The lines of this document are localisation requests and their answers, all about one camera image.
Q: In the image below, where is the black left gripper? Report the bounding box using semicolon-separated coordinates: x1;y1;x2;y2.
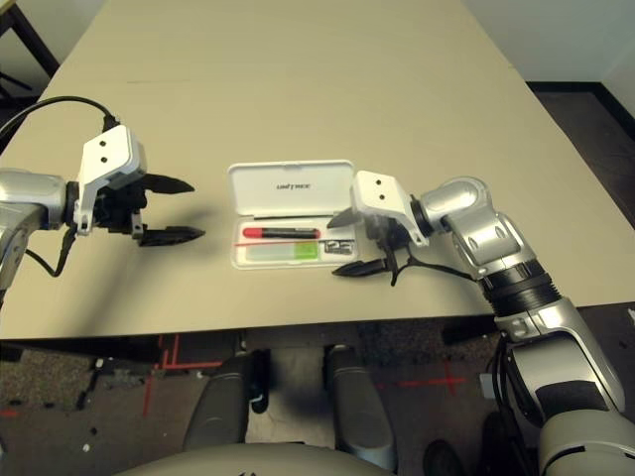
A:
93;174;206;248

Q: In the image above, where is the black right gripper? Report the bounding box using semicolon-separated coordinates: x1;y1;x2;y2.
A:
325;206;413;278

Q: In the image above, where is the small silver black binder clip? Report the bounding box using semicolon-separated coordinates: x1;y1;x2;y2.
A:
319;238;356;257

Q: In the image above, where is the green highlighter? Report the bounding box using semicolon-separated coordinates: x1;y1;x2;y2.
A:
246;242;319;262

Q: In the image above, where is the red and black marker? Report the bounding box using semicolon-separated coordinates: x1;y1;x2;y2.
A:
241;226;321;240

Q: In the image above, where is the white plastic pencil case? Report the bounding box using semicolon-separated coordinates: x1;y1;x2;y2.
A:
226;158;361;272

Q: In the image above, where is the black table foot bar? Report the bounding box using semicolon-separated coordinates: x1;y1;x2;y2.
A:
443;316;502;346

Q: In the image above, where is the grey robot right leg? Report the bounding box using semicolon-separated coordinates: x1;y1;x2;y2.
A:
324;345;398;472

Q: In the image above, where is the grey robot leg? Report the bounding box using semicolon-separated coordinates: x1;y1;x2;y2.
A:
324;345;398;472
186;356;274;447

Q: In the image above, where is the black tripod stand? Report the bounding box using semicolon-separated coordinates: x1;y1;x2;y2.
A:
0;71;34;93

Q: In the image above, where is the grey robot left leg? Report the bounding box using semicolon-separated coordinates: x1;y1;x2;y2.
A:
186;356;274;447

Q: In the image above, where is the black shoe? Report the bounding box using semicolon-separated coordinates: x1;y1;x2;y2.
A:
426;439;467;476

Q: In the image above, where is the grey robot torso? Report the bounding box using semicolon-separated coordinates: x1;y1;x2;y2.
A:
116;442;393;476

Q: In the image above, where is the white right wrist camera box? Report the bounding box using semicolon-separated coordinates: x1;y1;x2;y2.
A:
349;170;431;248

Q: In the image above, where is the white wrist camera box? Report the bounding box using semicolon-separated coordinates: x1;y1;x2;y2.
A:
73;125;149;237
349;170;431;248

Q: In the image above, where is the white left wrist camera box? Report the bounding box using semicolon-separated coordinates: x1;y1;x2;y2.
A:
73;125;149;237

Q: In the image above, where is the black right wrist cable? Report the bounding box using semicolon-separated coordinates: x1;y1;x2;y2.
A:
389;247;537;447

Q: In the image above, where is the beige side table black frame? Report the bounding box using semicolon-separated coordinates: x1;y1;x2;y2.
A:
0;7;61;100

